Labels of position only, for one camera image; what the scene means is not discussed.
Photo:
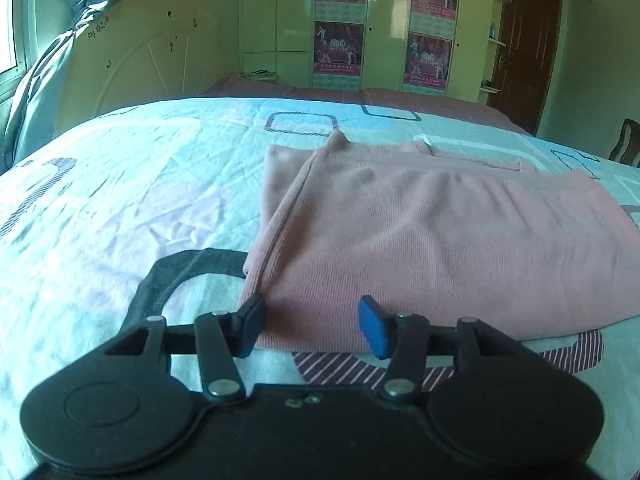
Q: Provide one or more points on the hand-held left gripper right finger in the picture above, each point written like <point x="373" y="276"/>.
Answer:
<point x="372" y="327"/>

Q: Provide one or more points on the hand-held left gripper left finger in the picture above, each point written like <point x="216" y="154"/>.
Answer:
<point x="252" y="325"/>

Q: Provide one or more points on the pink sweater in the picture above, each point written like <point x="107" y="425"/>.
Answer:
<point x="425" y="240"/>

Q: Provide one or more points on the patterned light blue bedsheet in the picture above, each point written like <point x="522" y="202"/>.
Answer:
<point x="110" y="200"/>

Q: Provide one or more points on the pink mattress cover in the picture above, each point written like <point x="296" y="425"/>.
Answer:
<point x="390" y="97"/>

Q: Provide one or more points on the stack of papers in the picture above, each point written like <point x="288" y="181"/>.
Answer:
<point x="259" y="76"/>

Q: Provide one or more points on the cream headboard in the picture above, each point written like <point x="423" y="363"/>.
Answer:
<point x="150" y="55"/>

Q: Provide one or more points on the green wardrobe with posters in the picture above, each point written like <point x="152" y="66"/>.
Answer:
<point x="385" y="20"/>

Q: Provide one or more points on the cream corner shelves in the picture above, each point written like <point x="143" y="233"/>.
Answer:
<point x="497" y="40"/>

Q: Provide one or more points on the dark wooden chair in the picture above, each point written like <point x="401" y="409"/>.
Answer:
<point x="627" y="142"/>

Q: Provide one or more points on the blue-green curtain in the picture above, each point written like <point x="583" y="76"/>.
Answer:
<point x="50" y="75"/>

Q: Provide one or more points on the pale blue bottle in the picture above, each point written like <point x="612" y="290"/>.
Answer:
<point x="494" y="29"/>

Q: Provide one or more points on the brown wooden door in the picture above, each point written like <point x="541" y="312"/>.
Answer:
<point x="530" y="45"/>

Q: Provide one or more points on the window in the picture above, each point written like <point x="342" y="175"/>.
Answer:
<point x="10" y="15"/>

